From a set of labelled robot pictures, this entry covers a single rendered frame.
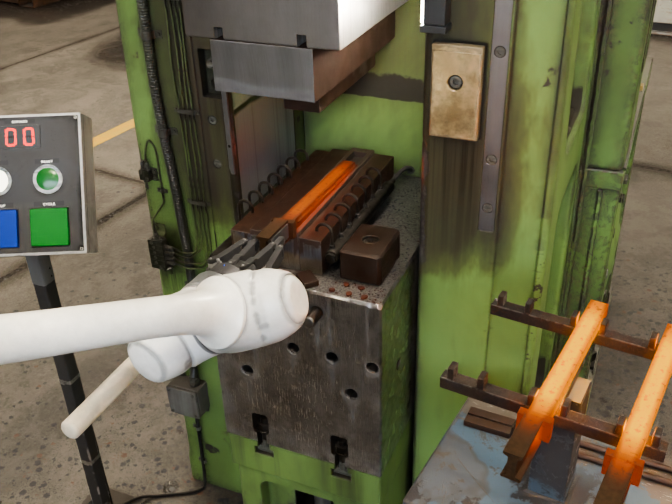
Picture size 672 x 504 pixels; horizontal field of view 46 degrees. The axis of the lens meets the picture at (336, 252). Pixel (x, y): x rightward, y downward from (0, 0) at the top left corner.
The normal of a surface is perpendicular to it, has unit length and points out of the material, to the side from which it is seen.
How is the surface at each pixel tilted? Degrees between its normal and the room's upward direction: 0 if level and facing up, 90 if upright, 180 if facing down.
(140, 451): 0
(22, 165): 60
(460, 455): 0
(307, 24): 90
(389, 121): 90
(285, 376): 90
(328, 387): 90
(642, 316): 0
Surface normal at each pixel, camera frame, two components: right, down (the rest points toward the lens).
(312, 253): -0.39, 0.48
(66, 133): 0.02, 0.02
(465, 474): -0.03, -0.86
